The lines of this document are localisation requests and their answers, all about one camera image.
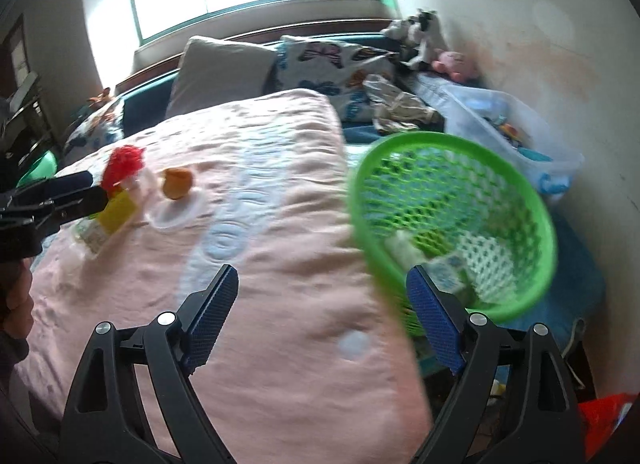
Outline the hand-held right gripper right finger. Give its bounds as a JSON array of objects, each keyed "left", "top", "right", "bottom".
[{"left": 406, "top": 264, "right": 586, "bottom": 464}]

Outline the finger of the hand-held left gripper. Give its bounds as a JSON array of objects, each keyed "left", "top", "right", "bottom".
[
  {"left": 15, "top": 171, "right": 94, "bottom": 200},
  {"left": 30, "top": 185, "right": 109, "bottom": 226}
]

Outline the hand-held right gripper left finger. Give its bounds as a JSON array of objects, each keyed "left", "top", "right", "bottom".
[{"left": 60, "top": 264, "right": 240, "bottom": 464}]

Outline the yellow green packet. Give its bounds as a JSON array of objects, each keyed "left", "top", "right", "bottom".
[{"left": 72, "top": 191, "right": 138, "bottom": 262}]

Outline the red foam net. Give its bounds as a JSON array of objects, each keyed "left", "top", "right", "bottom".
[{"left": 101, "top": 145, "right": 147, "bottom": 192}]

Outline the clear plastic dome lid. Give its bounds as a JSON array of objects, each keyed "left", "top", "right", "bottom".
[{"left": 150, "top": 189, "right": 206, "bottom": 232}]

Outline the small orange bun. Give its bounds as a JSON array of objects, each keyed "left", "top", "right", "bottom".
[{"left": 162, "top": 167, "right": 195, "bottom": 201}]

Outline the green plastic basket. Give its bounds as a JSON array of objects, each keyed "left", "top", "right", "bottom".
[{"left": 348, "top": 131, "right": 558, "bottom": 340}]

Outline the person's left hand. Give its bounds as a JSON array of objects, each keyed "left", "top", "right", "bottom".
[{"left": 0, "top": 260, "right": 34, "bottom": 346}]

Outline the green plastic basin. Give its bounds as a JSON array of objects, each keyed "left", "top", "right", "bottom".
[{"left": 17, "top": 151, "right": 58, "bottom": 187}]

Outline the small butterfly print pillow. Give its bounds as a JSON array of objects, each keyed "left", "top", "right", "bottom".
[{"left": 62, "top": 96, "right": 126, "bottom": 165}]

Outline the metal rack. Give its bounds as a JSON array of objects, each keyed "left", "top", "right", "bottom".
[{"left": 0, "top": 71, "right": 53, "bottom": 145}]

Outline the pink printed blanket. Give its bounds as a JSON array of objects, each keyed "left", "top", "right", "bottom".
[{"left": 12, "top": 89, "right": 433, "bottom": 464}]

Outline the grey pillow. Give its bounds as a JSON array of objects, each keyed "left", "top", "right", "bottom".
[{"left": 165, "top": 36, "right": 278, "bottom": 117}]

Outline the red plastic stool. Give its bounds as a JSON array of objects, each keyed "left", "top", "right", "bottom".
[{"left": 577, "top": 393, "right": 638, "bottom": 462}]

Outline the beige crumpled garment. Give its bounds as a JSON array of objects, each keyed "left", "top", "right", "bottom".
[{"left": 362, "top": 74, "right": 443, "bottom": 132}]

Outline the clear storage bin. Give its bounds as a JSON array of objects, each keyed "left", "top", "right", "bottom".
[{"left": 440, "top": 84, "right": 585, "bottom": 200}]

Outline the grey patterned bedding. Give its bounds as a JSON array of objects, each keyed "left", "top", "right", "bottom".
[{"left": 415, "top": 71, "right": 466, "bottom": 100}]

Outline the wooden headboard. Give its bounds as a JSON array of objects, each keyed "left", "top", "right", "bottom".
[{"left": 115, "top": 19, "right": 401, "bottom": 95}]

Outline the pink plush toy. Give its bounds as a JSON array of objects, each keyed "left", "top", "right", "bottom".
[{"left": 432, "top": 50, "right": 481, "bottom": 82}]

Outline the large butterfly print pillow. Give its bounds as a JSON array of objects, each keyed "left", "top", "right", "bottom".
[{"left": 275, "top": 35, "right": 401, "bottom": 120}]

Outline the cow plush toy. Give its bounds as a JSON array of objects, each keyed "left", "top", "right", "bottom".
[{"left": 407, "top": 9, "right": 446, "bottom": 70}]

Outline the grey plush toy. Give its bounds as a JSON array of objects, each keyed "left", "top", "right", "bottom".
[{"left": 382, "top": 19, "right": 418, "bottom": 42}]

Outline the dark framed wall picture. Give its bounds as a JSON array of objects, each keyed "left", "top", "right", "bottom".
[{"left": 2, "top": 14, "right": 28, "bottom": 100}]

